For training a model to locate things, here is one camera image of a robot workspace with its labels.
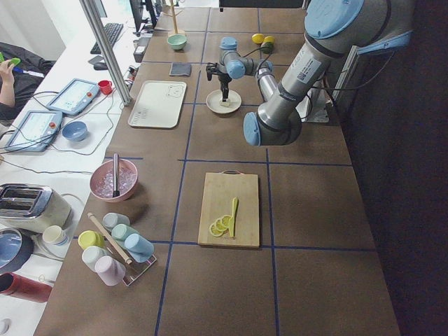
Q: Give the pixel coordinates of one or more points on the wooden mug tree stand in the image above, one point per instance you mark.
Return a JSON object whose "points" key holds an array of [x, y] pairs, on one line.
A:
{"points": [[175, 30]]}

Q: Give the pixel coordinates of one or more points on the yellow lemon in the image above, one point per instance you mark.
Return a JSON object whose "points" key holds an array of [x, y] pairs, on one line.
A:
{"points": [[258, 38], [268, 39]]}

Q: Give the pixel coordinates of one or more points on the bamboo cutting board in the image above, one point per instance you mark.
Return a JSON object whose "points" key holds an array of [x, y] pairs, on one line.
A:
{"points": [[219, 190]]}

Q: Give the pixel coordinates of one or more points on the lemon slice outer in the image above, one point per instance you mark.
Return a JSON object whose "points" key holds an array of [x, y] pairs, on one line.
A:
{"points": [[216, 230]]}

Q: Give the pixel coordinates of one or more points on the black monitor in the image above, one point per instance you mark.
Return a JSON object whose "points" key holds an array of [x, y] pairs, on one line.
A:
{"points": [[143, 13]]}

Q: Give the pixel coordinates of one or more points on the white cup on rack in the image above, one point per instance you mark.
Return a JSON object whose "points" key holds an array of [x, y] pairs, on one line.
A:
{"points": [[91, 255]]}

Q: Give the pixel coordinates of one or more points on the black keyboard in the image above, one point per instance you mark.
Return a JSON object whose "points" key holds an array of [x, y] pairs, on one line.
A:
{"points": [[113, 31]]}

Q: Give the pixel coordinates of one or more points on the blue teach pendant far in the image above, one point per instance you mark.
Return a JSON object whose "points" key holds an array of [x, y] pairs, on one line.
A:
{"points": [[74, 97]]}

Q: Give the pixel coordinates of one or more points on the yellow cup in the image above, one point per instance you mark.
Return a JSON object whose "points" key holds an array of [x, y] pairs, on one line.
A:
{"points": [[91, 238]]}

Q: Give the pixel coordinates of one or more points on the red thermos bottle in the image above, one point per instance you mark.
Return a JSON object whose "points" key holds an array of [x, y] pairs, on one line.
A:
{"points": [[17, 286]]}

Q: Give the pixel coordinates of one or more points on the red mug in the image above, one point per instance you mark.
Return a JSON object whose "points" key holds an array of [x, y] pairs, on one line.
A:
{"points": [[105, 86]]}

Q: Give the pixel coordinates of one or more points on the yellow lemon upper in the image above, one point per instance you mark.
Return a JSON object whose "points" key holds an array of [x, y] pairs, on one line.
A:
{"points": [[258, 38]]}

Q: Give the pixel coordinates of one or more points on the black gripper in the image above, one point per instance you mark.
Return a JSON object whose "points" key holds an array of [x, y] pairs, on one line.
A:
{"points": [[223, 81]]}

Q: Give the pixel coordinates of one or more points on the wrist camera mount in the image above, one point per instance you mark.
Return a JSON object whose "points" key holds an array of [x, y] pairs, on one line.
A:
{"points": [[212, 70]]}

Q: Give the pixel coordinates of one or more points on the beige round plate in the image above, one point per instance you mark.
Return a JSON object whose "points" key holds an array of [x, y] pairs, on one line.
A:
{"points": [[214, 98]]}

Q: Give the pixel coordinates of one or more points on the folded grey cloth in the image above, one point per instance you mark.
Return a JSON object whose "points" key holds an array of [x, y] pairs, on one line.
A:
{"points": [[180, 69]]}

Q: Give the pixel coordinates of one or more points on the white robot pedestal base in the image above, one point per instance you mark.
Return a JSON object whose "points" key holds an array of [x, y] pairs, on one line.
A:
{"points": [[312, 109]]}

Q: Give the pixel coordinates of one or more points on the steel black-tipped tongs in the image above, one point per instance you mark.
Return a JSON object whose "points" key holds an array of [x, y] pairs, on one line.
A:
{"points": [[116, 191]]}

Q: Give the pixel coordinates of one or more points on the lemon slice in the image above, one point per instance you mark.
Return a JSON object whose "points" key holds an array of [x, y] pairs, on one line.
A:
{"points": [[216, 230], [225, 220]]}

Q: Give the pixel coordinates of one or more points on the black computer mouse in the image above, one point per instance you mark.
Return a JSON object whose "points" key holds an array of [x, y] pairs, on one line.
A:
{"points": [[100, 66]]}

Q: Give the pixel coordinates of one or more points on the person forearm at desk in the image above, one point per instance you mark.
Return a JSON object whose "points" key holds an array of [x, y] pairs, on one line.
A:
{"points": [[7, 96]]}

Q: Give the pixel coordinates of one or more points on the green avocado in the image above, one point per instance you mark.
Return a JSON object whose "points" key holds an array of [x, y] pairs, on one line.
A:
{"points": [[267, 48]]}

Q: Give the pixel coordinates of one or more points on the yellow lemon lower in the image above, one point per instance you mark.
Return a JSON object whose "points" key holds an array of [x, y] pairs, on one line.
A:
{"points": [[268, 39]]}

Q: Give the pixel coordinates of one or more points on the black box with label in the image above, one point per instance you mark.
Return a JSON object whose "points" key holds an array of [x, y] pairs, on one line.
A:
{"points": [[140, 48]]}

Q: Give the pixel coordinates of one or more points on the white paper cup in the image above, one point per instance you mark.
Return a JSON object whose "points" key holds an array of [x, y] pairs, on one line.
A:
{"points": [[55, 235]]}

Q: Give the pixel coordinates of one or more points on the white bear serving tray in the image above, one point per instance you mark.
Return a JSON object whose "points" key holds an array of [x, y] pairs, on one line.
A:
{"points": [[158, 104]]}

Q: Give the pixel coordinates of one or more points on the grey-blue cup on rack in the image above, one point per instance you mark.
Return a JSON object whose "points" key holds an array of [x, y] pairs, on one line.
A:
{"points": [[110, 220]]}

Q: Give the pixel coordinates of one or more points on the pink bowl with ice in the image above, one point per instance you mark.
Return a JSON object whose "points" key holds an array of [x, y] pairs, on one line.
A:
{"points": [[112, 185]]}

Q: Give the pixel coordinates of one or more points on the blue bowl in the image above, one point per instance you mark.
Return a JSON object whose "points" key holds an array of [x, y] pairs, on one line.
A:
{"points": [[75, 131]]}

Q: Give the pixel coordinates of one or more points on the light blue cup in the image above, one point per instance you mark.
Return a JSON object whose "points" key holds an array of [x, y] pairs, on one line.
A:
{"points": [[139, 247]]}

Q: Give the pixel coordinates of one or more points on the mint green bowl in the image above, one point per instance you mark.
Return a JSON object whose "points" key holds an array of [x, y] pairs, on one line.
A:
{"points": [[177, 41]]}

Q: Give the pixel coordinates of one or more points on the aluminium frame post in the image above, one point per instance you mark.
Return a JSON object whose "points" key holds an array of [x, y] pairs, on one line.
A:
{"points": [[97, 27]]}

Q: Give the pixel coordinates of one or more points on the yellow-green plastic knife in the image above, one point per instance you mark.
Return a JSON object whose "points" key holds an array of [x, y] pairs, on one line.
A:
{"points": [[235, 202]]}

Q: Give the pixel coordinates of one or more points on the wire cup rack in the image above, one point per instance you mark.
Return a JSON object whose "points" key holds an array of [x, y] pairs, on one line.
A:
{"points": [[133, 269]]}

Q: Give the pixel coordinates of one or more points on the cream toaster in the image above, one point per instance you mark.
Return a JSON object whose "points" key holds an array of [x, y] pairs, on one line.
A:
{"points": [[32, 207]]}

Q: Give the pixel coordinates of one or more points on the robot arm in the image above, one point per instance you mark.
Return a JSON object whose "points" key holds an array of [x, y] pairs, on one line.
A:
{"points": [[331, 28]]}

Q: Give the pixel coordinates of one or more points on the mint cup on rack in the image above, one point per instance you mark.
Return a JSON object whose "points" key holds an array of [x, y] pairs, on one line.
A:
{"points": [[122, 231]]}

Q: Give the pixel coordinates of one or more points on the pink cup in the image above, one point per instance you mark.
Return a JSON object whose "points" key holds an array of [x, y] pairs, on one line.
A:
{"points": [[110, 271]]}

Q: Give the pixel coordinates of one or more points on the blue teach pendant near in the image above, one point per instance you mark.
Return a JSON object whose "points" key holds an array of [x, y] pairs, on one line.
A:
{"points": [[35, 132]]}

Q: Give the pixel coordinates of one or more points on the blue teach pendant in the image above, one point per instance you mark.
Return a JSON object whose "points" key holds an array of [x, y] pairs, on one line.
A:
{"points": [[74, 97], [35, 132]]}

